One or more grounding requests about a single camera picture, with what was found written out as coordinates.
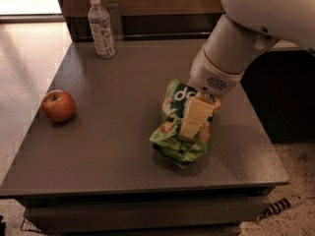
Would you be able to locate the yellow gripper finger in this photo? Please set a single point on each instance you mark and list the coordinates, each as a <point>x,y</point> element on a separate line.
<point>197,110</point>

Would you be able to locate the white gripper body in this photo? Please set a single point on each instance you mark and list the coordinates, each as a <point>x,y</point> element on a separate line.
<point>211,77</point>

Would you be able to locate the green rice chip bag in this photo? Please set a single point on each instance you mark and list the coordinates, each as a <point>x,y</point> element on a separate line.
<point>165,138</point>

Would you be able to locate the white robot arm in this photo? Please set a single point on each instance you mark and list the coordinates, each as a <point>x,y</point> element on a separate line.
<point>268,47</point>

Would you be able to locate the clear plastic water bottle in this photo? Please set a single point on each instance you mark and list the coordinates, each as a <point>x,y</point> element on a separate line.
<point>100,25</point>

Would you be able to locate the grey drawer cabinet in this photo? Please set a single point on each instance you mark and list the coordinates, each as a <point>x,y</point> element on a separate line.
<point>99,173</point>

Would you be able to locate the striped brown white object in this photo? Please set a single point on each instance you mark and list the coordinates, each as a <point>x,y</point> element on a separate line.
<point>281,205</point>

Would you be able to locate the red apple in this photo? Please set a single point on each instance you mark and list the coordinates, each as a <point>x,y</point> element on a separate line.
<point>58,106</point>

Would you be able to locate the grey metal bracket left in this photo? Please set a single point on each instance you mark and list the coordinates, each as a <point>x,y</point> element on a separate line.
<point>116,20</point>

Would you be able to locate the metal wall rail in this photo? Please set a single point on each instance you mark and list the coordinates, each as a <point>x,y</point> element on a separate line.
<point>161,36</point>

